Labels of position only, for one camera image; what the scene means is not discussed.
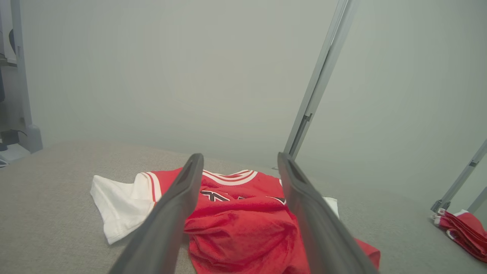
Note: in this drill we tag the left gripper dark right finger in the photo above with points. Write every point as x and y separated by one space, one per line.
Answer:
323 236

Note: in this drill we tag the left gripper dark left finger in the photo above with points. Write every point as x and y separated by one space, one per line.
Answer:
163 228

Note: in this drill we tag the red white basketball jersey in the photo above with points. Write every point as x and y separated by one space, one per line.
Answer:
243 228

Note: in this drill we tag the red shirt with white stripes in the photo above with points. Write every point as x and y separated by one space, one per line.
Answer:
466 232

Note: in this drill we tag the white power strip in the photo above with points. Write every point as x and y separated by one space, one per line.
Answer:
15 154

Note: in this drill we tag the black power adapter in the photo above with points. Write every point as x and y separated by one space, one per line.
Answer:
9 137

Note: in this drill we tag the grey metal desk leg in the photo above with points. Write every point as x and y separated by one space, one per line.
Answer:
23 76

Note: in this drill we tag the grey metal frame pole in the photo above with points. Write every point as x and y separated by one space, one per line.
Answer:
480 201
462 175
323 68

